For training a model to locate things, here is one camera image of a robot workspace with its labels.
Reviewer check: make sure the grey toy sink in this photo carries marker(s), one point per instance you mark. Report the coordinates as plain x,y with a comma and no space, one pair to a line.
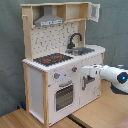
79,51

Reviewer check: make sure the grey range hood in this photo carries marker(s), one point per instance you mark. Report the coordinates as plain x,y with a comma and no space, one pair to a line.
48,18

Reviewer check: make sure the red oven knob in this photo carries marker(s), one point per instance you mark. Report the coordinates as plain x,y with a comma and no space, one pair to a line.
74,69
56,75

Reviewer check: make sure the right red oven knob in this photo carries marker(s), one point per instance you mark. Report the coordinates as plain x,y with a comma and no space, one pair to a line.
74,69

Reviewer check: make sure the oven door with window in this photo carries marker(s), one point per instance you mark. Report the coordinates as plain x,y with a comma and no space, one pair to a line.
64,96

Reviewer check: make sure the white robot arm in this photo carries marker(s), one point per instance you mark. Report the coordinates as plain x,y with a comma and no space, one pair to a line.
116,76

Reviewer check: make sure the left red oven knob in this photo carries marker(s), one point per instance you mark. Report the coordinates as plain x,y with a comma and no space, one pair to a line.
56,75

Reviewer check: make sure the white fridge door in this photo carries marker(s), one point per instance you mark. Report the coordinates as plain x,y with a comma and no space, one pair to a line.
89,88

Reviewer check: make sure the black toy faucet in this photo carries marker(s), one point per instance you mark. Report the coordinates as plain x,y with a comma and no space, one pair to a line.
73,39

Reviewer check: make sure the wooden toy kitchen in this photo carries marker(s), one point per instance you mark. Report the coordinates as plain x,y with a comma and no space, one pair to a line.
40,84

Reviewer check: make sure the black stovetop red burners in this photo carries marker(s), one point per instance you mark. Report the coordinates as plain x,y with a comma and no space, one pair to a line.
52,59

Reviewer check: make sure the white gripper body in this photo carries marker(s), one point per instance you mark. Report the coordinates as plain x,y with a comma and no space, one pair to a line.
92,71

